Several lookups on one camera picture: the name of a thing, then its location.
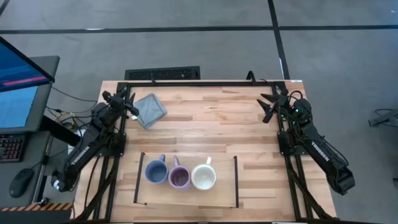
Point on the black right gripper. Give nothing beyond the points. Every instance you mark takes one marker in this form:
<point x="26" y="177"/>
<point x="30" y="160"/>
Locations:
<point x="293" y="109"/>

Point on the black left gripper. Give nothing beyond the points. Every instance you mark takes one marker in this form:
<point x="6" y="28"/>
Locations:
<point x="116" y="104"/>

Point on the blue-grey mug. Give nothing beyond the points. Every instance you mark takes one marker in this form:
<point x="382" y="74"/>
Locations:
<point x="156" y="172"/>

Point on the lilac ribbed mug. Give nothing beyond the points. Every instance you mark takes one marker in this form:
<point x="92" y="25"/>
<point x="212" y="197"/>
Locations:
<point x="179" y="177"/>

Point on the cream white mug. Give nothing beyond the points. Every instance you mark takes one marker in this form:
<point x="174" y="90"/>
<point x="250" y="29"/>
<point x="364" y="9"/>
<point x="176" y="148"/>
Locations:
<point x="203" y="177"/>

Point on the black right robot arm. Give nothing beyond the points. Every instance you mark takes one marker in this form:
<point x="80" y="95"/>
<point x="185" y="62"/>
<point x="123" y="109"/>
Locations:
<point x="323" y="152"/>

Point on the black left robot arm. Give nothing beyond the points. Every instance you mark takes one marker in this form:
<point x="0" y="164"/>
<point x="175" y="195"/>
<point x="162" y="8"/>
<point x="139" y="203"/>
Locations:
<point x="81" y="152"/>

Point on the wooden shelf with black legs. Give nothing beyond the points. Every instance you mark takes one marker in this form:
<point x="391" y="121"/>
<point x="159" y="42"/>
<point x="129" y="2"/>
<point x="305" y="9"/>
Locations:
<point x="224" y="186"/>

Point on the grey folded cloth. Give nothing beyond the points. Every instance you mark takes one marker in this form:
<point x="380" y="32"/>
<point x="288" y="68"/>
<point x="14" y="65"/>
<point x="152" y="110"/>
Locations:
<point x="150" y="110"/>

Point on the black floor vent grille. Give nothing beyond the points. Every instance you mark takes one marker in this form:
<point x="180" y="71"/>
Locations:
<point x="161" y="73"/>

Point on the grey side desk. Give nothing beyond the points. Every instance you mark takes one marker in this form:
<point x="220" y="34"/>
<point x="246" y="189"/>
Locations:
<point x="34" y="149"/>

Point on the large monitor blue screen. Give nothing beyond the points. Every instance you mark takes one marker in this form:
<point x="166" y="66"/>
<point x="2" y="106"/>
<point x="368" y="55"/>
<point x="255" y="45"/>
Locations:
<point x="18" y="109"/>

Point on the angled monitor with pink bar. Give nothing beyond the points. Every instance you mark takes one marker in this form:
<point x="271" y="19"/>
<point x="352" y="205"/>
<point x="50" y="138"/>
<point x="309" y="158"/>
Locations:
<point x="21" y="71"/>

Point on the black backlit keyboard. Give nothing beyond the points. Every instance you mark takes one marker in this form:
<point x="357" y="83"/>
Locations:
<point x="11" y="147"/>

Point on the black computer mouse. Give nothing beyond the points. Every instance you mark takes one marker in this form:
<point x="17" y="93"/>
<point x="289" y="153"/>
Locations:
<point x="21" y="182"/>

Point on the black box with hazard stripes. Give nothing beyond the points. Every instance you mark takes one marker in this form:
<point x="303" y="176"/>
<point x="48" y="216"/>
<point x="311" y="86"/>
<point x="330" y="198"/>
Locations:
<point x="34" y="214"/>

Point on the black aluminium table frame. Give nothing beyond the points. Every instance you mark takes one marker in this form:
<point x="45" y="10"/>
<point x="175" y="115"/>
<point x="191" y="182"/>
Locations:
<point x="202" y="84"/>

